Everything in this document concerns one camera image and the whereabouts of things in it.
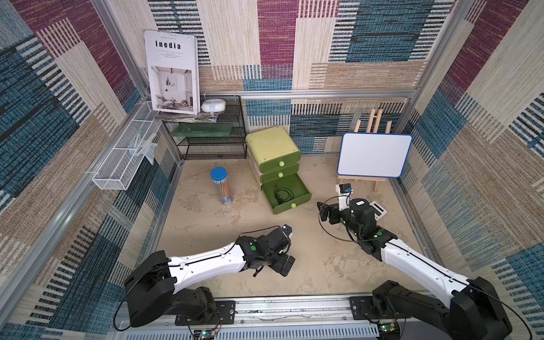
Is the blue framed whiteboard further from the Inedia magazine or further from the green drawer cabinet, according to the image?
the Inedia magazine

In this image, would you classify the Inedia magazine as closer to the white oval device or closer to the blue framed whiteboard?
the white oval device

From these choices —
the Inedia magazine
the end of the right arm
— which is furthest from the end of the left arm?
the Inedia magazine

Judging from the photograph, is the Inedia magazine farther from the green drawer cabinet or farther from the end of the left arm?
the end of the left arm

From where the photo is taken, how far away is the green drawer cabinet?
0.94m

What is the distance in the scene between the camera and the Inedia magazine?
758 millimetres

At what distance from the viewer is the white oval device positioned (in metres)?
0.87
